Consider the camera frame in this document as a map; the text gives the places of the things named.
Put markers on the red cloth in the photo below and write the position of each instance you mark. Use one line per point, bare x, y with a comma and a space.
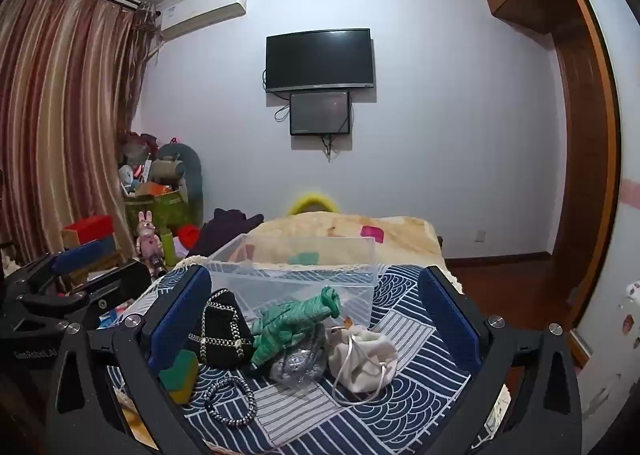
189, 236

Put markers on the yellow plush arc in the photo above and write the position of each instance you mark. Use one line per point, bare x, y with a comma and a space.
312, 200

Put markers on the black wall television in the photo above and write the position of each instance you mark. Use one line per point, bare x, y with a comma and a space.
320, 60

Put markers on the red box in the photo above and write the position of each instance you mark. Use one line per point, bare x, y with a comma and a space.
90, 229

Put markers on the pile of toys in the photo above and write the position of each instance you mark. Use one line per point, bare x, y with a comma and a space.
145, 165

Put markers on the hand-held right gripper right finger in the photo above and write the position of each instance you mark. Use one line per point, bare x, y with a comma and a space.
450, 315

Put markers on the white wall socket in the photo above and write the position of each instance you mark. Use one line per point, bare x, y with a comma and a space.
478, 235

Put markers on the beige fleece blanket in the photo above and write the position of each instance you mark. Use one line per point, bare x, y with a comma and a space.
400, 230

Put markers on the small black monitor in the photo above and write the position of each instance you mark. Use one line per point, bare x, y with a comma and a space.
320, 112

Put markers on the blue white patterned cloth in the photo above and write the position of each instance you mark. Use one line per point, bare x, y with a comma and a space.
400, 410

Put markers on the wooden wardrobe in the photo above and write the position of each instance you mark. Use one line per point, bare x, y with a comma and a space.
580, 135

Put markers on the green knitted cloth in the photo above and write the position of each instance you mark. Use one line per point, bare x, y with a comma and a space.
285, 325

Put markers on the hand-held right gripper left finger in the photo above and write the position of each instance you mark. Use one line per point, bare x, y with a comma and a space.
175, 325

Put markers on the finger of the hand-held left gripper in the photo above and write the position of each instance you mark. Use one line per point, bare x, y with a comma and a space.
80, 255
120, 282

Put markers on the white air conditioner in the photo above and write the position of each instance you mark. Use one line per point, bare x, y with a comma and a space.
205, 10

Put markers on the green yellow sponge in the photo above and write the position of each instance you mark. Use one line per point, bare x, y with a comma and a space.
180, 375

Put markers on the dark purple garment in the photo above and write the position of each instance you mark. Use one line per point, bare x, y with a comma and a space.
225, 230

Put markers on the pink bunny toy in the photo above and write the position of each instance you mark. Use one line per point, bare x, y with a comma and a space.
148, 242

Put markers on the striped brown curtain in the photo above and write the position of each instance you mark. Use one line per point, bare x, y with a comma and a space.
65, 125

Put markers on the clear plastic storage box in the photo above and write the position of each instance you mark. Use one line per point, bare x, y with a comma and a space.
300, 280

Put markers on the grey long pillow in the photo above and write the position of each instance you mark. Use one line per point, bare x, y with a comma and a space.
192, 175

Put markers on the green storage box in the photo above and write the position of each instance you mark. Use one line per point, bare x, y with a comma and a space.
165, 212

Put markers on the green bottle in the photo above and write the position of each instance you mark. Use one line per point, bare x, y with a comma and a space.
168, 247

